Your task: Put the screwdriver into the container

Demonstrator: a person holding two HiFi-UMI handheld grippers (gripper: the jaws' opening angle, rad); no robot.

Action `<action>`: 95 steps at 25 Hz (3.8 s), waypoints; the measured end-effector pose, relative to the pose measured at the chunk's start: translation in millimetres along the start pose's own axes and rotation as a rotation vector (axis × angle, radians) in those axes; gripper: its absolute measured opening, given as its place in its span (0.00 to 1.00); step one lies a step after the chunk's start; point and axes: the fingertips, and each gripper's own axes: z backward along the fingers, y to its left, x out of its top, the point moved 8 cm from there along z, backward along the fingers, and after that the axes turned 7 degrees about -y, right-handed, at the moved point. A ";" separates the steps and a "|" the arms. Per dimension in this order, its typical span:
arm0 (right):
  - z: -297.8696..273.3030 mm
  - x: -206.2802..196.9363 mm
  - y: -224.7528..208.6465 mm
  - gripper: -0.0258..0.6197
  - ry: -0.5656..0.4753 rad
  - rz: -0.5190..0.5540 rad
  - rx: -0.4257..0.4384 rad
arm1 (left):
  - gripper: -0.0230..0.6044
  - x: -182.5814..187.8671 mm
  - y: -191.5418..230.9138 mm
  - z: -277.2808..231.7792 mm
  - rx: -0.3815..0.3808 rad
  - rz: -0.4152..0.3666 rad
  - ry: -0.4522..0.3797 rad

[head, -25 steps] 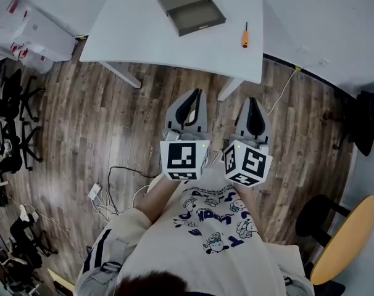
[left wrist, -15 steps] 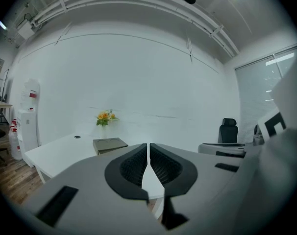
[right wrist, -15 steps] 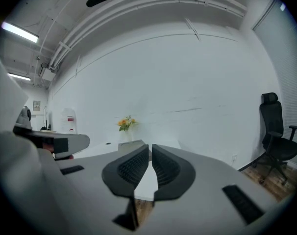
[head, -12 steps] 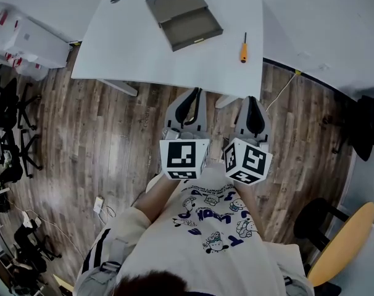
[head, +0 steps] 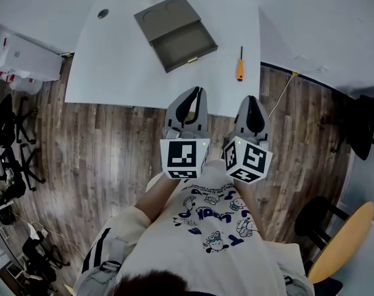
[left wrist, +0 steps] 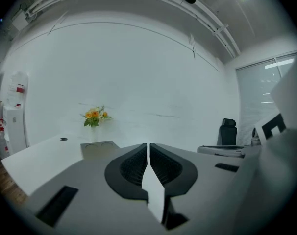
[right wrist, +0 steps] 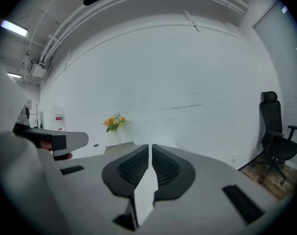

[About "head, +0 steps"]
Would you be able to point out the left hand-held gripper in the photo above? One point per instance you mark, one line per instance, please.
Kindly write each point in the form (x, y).
(181, 157)

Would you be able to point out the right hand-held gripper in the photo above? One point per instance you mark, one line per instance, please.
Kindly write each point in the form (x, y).
(251, 160)

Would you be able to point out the grey drawer box container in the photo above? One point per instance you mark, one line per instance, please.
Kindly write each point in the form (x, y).
(174, 26)

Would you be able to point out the person's right forearm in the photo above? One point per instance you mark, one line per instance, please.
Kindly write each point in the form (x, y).
(251, 205)

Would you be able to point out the person's left forearm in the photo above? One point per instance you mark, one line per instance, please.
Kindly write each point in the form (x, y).
(157, 196)

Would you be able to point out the black office chair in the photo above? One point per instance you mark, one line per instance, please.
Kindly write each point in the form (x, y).
(17, 171)
(8, 119)
(42, 248)
(367, 125)

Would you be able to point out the person's white printed shirt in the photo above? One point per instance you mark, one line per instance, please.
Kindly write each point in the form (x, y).
(193, 245)

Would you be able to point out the yellow wooden stool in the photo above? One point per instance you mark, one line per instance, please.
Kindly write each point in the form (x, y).
(341, 239)

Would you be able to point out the white plastic bag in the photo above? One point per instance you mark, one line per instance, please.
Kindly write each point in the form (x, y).
(25, 85)

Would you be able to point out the white cardboard box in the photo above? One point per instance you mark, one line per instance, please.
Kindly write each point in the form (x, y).
(23, 57)

